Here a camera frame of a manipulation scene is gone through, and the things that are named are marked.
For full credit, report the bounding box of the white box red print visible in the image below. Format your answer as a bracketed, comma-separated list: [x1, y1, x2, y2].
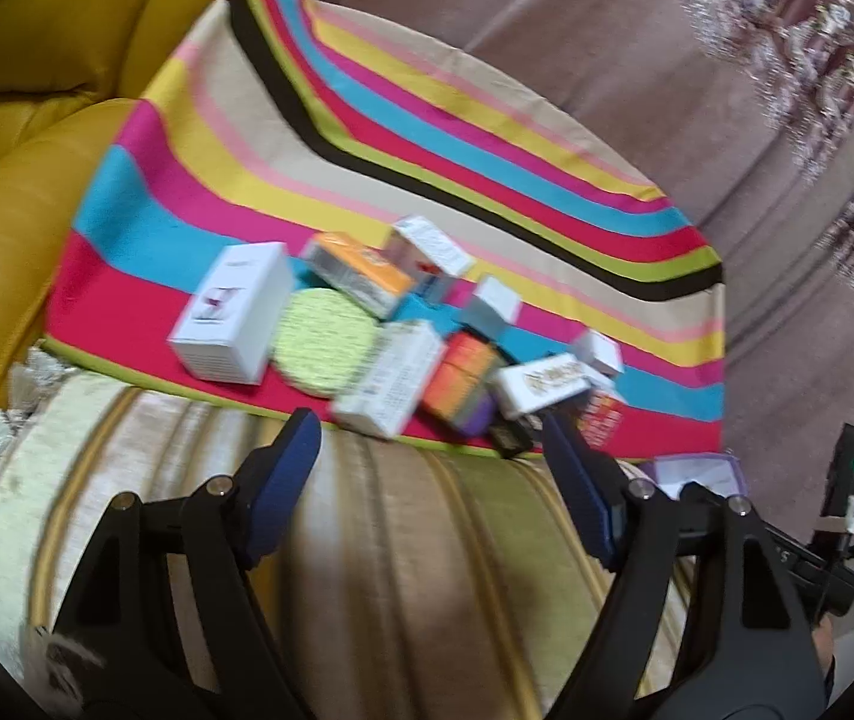
[385, 214, 476, 302]

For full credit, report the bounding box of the white box with black text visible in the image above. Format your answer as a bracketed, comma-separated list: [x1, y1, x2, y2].
[330, 319, 447, 440]

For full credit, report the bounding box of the multicoloured striped cloth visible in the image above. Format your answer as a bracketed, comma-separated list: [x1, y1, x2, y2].
[41, 0, 728, 460]

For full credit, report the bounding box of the white box gold pattern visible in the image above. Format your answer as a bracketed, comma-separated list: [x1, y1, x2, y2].
[488, 352, 594, 419]

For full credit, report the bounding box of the orange and purple box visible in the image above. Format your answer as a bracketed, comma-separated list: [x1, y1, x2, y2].
[417, 330, 507, 437]

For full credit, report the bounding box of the beige striped plush blanket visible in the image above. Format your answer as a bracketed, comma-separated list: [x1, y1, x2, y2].
[0, 345, 698, 720]

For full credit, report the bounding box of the large white box pink print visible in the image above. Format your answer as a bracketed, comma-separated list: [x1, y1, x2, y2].
[167, 241, 295, 388]

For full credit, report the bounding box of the red and orange packet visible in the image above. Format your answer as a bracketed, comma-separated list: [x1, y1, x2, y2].
[575, 388, 624, 452]

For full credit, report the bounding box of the purple-edged white cardboard box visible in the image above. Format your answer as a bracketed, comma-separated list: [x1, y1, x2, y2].
[635, 452, 749, 502]

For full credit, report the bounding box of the small black item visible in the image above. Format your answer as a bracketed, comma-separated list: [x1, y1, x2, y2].
[488, 418, 542, 460]

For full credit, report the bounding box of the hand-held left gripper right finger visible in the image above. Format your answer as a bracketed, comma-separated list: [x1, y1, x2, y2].
[543, 409, 829, 720]

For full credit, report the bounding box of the small white and grey box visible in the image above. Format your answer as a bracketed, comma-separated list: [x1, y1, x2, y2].
[464, 274, 522, 343]

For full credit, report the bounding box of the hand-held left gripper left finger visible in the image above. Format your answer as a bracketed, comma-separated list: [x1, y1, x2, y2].
[48, 409, 321, 720]

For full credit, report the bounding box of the orange and white box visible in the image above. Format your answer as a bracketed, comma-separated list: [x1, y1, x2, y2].
[299, 230, 417, 320]

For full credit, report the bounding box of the green round sponge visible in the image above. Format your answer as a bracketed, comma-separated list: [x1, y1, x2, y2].
[270, 286, 384, 398]

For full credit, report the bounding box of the yellow leather sofa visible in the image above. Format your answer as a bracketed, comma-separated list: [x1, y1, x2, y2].
[0, 0, 278, 563]

